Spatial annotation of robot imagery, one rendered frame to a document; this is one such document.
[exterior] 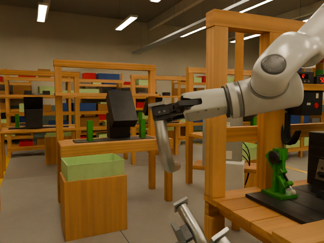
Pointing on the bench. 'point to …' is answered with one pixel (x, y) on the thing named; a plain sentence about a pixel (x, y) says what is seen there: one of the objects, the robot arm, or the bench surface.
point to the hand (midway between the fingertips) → (162, 114)
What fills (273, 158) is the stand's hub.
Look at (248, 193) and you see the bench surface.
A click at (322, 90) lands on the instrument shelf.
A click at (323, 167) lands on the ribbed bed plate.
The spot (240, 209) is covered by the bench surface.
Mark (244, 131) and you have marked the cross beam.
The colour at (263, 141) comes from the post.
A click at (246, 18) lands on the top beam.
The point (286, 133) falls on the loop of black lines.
